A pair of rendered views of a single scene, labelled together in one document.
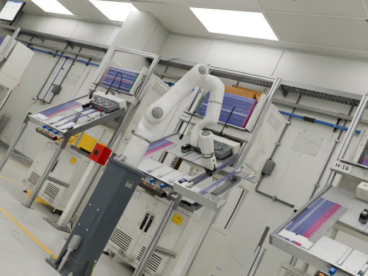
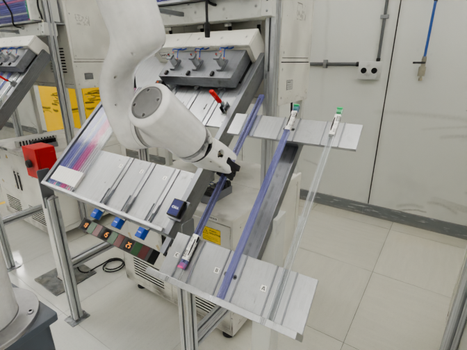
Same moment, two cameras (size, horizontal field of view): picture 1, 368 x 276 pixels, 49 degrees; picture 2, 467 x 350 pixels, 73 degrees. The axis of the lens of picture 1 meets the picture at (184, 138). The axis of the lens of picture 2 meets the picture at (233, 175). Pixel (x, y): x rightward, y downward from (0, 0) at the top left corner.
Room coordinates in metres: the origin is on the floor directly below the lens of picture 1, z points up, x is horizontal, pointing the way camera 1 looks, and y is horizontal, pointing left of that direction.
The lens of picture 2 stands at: (1.97, -0.19, 1.17)
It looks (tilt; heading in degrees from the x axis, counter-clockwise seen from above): 20 degrees down; 353
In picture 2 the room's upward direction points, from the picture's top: straight up
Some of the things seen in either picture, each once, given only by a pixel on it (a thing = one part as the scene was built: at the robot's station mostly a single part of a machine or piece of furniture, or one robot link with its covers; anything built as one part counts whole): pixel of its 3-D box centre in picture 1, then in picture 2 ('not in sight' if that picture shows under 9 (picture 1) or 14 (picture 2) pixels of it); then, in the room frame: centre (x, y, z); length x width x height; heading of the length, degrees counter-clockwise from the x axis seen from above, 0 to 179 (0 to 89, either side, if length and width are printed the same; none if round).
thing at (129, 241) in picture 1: (165, 240); (212, 230); (3.46, -0.26, 0.31); 0.70 x 0.65 x 0.62; 49
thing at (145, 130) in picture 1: (149, 122); not in sight; (2.52, 0.23, 1.00); 0.19 x 0.12 x 0.24; 10
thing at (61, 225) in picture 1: (82, 185); (53, 216); (3.58, 0.59, 0.39); 0.24 x 0.24 x 0.78; 49
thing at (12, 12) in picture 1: (12, 13); not in sight; (6.42, 3.40, 2.10); 0.58 x 0.14 x 0.41; 49
